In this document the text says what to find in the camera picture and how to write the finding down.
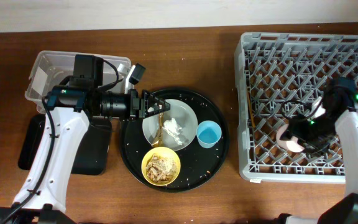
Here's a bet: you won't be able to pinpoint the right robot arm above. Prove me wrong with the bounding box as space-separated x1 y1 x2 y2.
275 77 358 223

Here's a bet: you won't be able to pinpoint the yellow bowl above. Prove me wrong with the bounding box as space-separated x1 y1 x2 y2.
141 147 181 187

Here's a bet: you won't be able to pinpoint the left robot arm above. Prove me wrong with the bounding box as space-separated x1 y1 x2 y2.
0 54 170 223

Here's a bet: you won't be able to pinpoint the brown snack wrapper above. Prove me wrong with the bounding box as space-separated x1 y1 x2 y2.
151 113 163 147

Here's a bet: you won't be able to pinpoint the round black serving tray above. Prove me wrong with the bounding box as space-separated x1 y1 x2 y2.
120 88 230 192

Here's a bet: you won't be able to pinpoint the grey dishwasher rack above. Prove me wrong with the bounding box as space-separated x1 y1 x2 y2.
234 32 358 184

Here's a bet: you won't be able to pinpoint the black rectangular tray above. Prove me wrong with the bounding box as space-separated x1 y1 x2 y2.
18 114 112 175

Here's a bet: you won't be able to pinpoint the blue plastic cup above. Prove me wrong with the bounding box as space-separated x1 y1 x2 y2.
196 120 222 149

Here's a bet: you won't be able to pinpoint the food scraps in bowl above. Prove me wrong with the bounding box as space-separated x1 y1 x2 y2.
145 154 177 184

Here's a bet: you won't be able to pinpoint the wooden chopstick in rack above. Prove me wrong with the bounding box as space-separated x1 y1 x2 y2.
246 90 255 128

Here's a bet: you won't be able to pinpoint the pink plastic cup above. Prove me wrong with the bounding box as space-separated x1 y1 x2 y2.
276 124 305 152

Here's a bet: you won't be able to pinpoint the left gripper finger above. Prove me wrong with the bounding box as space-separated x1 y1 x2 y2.
141 106 170 118
142 90 170 109

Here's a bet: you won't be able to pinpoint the crumpled white napkin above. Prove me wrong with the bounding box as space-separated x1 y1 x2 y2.
163 118 183 146

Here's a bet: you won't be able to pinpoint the grey plate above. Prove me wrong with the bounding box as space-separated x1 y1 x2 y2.
142 99 198 151

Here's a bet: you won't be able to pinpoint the clear plastic storage bin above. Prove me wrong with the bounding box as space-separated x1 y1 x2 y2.
25 50 131 114

